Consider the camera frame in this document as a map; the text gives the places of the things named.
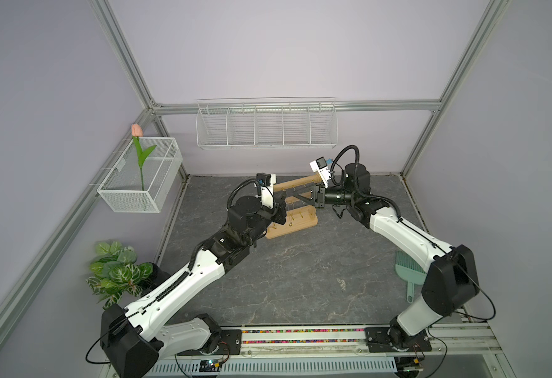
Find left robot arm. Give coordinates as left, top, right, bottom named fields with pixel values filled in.
left=98, top=173, right=286, bottom=377

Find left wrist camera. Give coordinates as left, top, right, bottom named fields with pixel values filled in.
left=256, top=173, right=275, bottom=209

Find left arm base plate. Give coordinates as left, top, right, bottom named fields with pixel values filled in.
left=178, top=329, right=242, bottom=356

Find small silver jewelry piece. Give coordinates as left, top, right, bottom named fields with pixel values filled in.
left=337, top=279, right=346, bottom=291

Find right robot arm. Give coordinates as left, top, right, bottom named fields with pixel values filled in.
left=307, top=145, right=480, bottom=350

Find white wire wall shelf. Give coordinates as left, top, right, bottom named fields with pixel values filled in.
left=196, top=97, right=338, bottom=149

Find wooden jewelry display stand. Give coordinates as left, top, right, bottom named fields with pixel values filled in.
left=266, top=173, right=321, bottom=239

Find black ceramic vase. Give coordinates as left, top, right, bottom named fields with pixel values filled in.
left=141, top=263, right=172, bottom=295

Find green leafy artificial plant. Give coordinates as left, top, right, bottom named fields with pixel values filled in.
left=86, top=240, right=158, bottom=310

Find pink artificial tulip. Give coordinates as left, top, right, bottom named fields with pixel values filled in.
left=131, top=124, right=156, bottom=191

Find white mesh wall basket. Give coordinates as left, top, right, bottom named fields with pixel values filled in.
left=96, top=137, right=182, bottom=214

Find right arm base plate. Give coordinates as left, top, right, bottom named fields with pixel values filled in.
left=364, top=326, right=432, bottom=353

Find white slotted cable duct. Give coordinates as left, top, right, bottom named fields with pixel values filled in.
left=146, top=357, right=398, bottom=377

